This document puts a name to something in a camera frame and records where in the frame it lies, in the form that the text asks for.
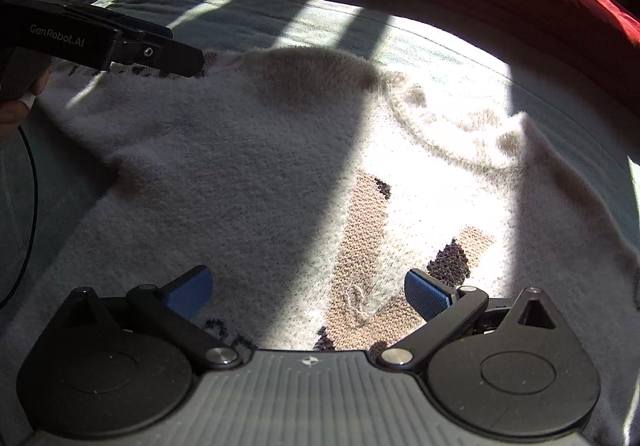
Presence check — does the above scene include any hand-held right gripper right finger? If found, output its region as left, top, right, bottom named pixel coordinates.
left=377, top=268, right=558, bottom=369

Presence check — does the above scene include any person's left hand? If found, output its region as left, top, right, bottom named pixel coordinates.
left=0, top=94, right=37, bottom=144

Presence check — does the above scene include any cream knitted sweater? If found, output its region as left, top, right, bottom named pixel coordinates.
left=0, top=48, right=640, bottom=446

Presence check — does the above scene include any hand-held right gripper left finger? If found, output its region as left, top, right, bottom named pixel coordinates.
left=60, top=265, right=243, bottom=372

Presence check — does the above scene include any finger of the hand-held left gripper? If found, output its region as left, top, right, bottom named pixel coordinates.
left=107, top=38, right=206, bottom=79

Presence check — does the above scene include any black cable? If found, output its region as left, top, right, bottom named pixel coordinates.
left=0, top=126, right=41, bottom=311

